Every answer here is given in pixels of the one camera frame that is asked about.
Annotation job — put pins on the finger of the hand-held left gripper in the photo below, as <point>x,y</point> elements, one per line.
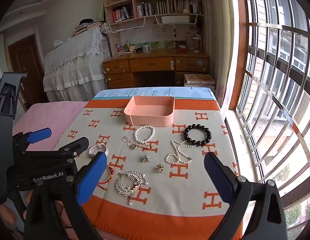
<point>39,135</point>
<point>77,146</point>

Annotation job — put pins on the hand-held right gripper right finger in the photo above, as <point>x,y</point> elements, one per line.
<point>220,180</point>

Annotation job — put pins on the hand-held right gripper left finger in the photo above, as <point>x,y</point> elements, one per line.
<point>91,177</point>

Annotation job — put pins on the small silver clip earring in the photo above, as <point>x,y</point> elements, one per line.
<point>145,158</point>

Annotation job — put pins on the gold pearl pin brooch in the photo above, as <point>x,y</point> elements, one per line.
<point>142,145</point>

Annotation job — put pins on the small gold flower brooch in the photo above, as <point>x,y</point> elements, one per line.
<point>159,168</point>

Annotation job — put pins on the pink plastic box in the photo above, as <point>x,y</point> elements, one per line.
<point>150,118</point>

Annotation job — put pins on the pink bedsheet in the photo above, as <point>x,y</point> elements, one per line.
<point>50,115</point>

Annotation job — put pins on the orange patterned blanket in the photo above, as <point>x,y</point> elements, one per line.
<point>170,200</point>

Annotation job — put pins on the brown wooden door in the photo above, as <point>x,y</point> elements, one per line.
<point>25,62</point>

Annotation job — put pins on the white lace furniture cover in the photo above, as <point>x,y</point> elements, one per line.
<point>75,62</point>

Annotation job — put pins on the light blue printed sheet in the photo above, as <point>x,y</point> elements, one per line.
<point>155,91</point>

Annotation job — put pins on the stack of large books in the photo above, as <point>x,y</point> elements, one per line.
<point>198,80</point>

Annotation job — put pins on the small desk toys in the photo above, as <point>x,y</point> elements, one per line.
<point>125,48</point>

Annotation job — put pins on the wooden desk with drawers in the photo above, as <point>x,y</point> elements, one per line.
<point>150,63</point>

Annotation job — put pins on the pile of books and hat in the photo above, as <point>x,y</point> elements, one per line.
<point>86,26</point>

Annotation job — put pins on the white mug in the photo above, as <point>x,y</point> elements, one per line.
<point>146,49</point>

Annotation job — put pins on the white drawer safety lock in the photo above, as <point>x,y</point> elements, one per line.
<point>172,65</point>

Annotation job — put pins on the metal window grille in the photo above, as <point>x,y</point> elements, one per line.
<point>282,62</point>

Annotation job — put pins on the wooden bookshelf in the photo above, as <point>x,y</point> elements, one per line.
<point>155,32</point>

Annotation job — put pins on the pale curtain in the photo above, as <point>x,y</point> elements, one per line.
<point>216,30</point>

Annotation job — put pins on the row of shelf books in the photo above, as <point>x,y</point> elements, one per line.
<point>180,6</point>

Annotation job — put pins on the wooden window frame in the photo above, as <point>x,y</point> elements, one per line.
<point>241,42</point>

